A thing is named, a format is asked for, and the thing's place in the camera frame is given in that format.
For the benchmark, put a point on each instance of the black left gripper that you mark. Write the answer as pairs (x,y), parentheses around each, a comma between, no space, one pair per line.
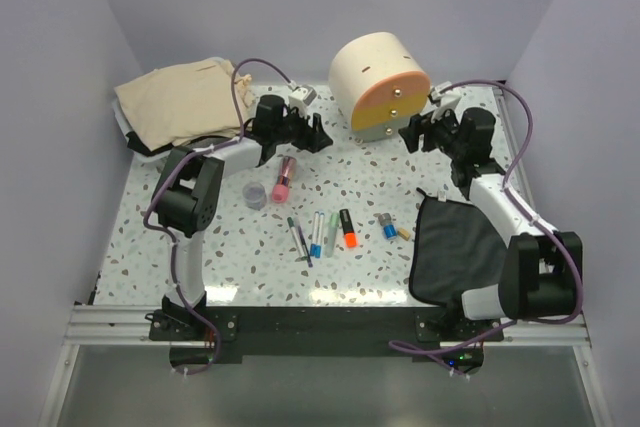
(312,138)

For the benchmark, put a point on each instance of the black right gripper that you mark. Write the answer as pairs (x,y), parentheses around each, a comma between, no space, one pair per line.
(423,126)

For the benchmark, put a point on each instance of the grey bottom drawer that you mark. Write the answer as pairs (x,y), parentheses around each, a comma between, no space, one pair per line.
(377,132)

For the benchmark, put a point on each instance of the cream round drawer organizer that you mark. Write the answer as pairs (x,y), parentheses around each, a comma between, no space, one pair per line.
(373,74)

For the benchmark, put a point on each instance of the green capped white marker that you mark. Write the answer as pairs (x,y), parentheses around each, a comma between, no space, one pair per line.
(296,238)

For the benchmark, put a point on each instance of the purple thin pen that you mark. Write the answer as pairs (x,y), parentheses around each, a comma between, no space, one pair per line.
(305,249)

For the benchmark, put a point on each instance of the light green highlighter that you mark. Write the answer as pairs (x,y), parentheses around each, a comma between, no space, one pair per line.
(332,234)

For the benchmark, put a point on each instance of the orange black highlighter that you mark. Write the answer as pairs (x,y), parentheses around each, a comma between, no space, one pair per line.
(349,234)

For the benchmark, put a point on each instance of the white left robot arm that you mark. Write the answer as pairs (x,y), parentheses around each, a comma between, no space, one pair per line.
(185,199)

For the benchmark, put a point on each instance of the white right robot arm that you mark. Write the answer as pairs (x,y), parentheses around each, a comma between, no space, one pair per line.
(541,277)

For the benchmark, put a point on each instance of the pink capped glitter tube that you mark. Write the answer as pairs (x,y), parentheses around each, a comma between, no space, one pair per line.
(286,174)

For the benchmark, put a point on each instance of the clear purple small jar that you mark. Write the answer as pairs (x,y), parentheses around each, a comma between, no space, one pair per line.
(254,195)

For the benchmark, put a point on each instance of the blue grey small cylinder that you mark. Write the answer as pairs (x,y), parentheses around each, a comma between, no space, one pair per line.
(386,222)

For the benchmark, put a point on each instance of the dark grey cloth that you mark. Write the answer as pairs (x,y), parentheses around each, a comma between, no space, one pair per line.
(456,248)

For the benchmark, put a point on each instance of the beige cloth bag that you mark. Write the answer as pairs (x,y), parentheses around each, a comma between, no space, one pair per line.
(178,104)

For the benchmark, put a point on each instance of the white basket under bag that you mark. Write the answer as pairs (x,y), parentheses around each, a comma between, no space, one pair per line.
(133,143)

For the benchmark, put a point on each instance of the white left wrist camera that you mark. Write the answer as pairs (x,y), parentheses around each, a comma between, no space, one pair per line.
(301,97)

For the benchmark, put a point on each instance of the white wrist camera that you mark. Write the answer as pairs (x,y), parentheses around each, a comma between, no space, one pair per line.
(301,97)
(444,96)

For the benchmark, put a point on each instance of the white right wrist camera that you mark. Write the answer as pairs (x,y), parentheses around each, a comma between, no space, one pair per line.
(444,96)

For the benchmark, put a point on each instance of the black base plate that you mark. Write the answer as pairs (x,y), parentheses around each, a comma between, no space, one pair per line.
(235,333)

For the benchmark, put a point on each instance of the aluminium front rail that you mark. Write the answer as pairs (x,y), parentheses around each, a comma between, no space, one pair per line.
(122,325)

